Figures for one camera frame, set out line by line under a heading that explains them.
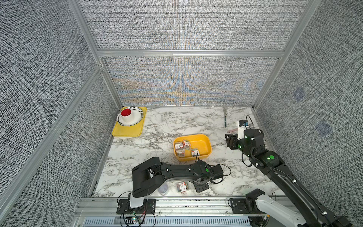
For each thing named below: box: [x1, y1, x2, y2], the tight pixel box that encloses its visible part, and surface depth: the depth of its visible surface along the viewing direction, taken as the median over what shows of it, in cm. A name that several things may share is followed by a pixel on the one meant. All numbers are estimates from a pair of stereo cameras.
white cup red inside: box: [120, 108, 132, 121], surface depth 108 cm
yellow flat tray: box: [112, 106, 147, 137], surface depth 108 cm
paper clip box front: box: [190, 148, 200, 157], surface depth 93 cm
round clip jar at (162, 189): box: [157, 183, 168, 196], surface depth 78 cm
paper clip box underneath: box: [175, 148, 185, 158], surface depth 92 cm
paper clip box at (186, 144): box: [182, 139, 191, 150], surface depth 94 cm
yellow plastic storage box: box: [172, 134, 213, 162], surface depth 97 cm
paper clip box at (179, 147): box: [174, 141, 185, 153], surface depth 92 cm
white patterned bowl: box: [116, 106, 144, 127], surface depth 111 cm
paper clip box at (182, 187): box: [176, 181, 190, 193], surface depth 80 cm
